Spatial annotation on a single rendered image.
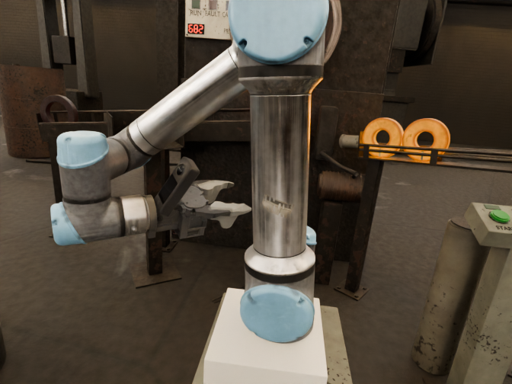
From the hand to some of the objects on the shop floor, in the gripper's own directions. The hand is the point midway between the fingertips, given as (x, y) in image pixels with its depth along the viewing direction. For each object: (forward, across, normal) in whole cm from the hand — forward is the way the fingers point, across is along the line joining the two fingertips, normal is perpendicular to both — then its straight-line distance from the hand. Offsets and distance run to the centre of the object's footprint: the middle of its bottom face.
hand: (238, 193), depth 72 cm
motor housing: (+72, -14, -72) cm, 103 cm away
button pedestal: (+63, +51, -50) cm, 95 cm away
